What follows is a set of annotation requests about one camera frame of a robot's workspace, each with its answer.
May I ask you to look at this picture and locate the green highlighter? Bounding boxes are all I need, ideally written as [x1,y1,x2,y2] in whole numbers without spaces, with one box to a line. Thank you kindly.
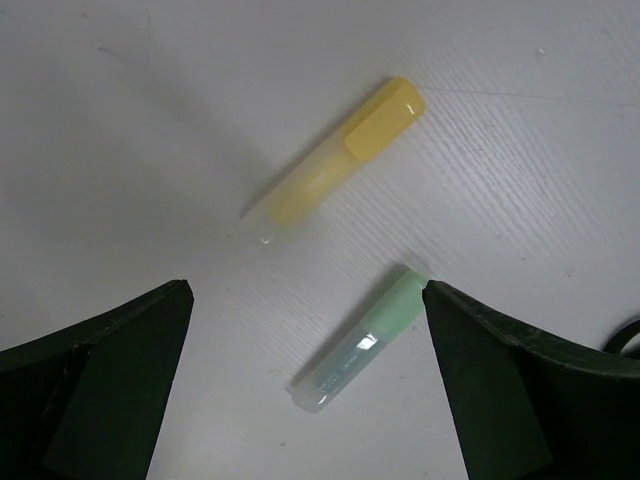
[290,267,429,414]

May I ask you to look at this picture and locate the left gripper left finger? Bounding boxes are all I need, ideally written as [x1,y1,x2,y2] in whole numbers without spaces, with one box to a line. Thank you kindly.
[1,280,193,479]

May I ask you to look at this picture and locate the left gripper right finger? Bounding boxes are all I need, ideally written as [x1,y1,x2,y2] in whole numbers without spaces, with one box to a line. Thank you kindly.
[422,281,639,479]

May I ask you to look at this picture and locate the black handled scissors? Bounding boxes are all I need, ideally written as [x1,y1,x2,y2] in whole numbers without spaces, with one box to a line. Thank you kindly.
[602,315,640,360]

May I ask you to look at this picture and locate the yellow highlighter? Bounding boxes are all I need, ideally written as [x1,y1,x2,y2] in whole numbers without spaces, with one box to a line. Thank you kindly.
[240,77,425,244]

